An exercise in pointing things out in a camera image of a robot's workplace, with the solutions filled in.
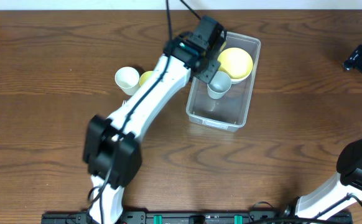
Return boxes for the grey plastic cup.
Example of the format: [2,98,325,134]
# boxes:
[207,71,232,100]

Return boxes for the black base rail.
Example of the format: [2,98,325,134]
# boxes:
[40,210,353,224]

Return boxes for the yellow plastic bowl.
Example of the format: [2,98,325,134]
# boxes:
[218,47,253,80]

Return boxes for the white plastic cup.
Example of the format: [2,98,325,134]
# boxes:
[114,67,140,96]

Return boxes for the white plastic bowl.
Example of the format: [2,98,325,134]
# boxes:
[231,75,249,85]

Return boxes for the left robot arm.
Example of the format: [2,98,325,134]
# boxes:
[82,16,227,223]

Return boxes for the clear plastic storage container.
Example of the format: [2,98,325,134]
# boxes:
[186,32,261,132]

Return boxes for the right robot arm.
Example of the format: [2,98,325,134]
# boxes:
[290,45,362,220]

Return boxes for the yellow plastic cup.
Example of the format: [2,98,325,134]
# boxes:
[139,71,153,86]

